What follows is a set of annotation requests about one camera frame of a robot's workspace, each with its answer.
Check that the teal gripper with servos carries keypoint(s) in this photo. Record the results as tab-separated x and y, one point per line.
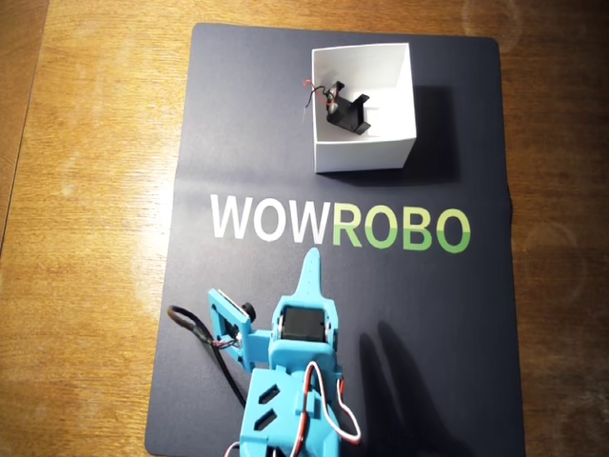
304	328

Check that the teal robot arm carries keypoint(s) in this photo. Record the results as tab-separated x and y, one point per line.
280	431

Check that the white open box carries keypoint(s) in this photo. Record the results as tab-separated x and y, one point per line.
361	159

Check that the black mat with WOWROBO print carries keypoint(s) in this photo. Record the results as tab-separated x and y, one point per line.
238	143

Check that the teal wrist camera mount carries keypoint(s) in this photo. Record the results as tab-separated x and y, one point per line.
254	345

